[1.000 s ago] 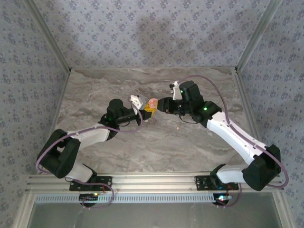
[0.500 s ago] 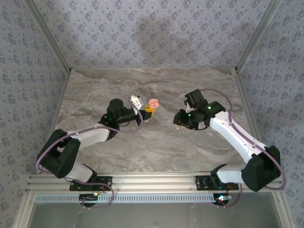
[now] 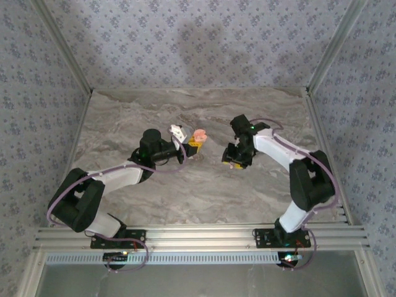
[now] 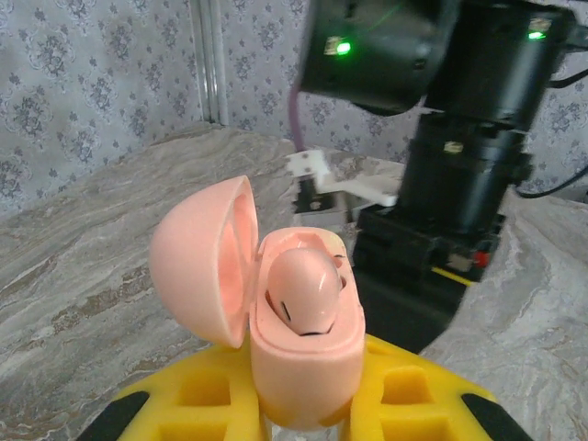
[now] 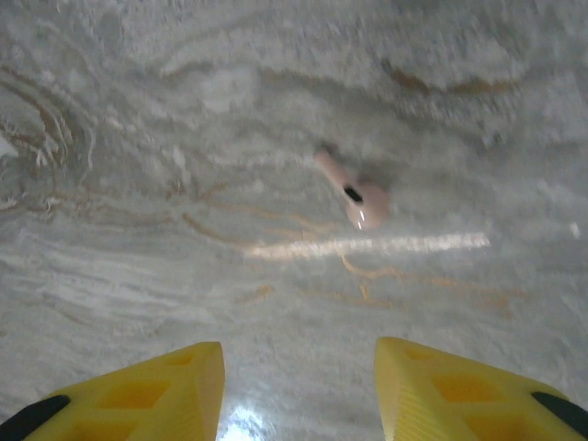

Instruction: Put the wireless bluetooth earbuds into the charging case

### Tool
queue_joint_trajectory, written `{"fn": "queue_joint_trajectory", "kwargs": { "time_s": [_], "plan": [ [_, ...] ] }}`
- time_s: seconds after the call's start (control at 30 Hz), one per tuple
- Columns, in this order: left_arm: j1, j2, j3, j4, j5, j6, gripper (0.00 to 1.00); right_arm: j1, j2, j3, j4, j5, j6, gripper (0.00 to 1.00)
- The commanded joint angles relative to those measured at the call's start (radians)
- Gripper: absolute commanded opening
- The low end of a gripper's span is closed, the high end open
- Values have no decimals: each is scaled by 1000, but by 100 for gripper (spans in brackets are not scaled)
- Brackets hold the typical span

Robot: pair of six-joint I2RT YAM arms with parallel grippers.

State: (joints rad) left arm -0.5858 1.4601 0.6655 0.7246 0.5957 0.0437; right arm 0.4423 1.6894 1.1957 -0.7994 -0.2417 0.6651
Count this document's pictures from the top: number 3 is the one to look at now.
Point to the pale pink charging case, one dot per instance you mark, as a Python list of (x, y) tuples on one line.
[(199, 157)]

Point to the aluminium frame post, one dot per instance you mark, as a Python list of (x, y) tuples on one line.
[(32, 273), (335, 43), (368, 273), (64, 43)]

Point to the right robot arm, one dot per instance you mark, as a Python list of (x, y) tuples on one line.
[(312, 185)]

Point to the black controller board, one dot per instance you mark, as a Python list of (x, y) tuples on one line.
[(113, 256), (286, 261)]

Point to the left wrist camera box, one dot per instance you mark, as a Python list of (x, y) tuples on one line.
[(178, 131)]

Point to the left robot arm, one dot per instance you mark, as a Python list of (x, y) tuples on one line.
[(74, 210)]

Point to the aluminium mounting rail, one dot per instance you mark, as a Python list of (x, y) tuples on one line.
[(198, 238)]

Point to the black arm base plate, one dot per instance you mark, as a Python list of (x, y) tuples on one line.
[(102, 242), (263, 239)]

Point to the salmon pink charging case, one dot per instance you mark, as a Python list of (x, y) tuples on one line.
[(200, 135)]

